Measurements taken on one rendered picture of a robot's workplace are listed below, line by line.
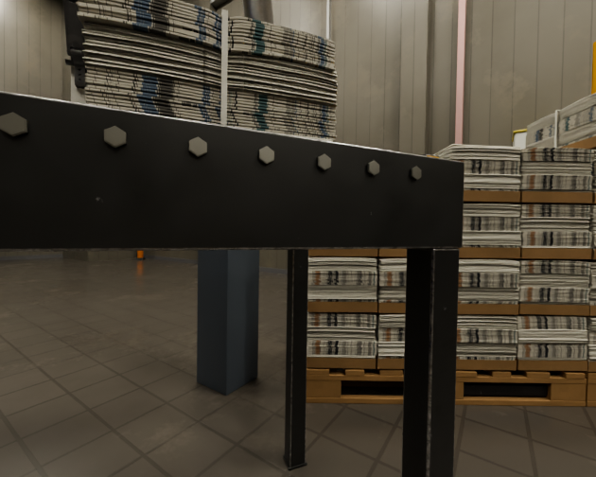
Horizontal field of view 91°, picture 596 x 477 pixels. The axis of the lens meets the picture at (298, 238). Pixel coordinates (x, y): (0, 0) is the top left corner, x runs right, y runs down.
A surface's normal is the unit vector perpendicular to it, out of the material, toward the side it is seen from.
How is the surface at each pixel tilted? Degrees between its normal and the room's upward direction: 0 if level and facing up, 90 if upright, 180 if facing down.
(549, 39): 90
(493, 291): 90
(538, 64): 90
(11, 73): 90
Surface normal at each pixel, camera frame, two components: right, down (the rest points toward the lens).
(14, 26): 0.83, 0.03
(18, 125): 0.38, 0.03
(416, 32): -0.56, 0.00
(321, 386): 0.00, 0.02
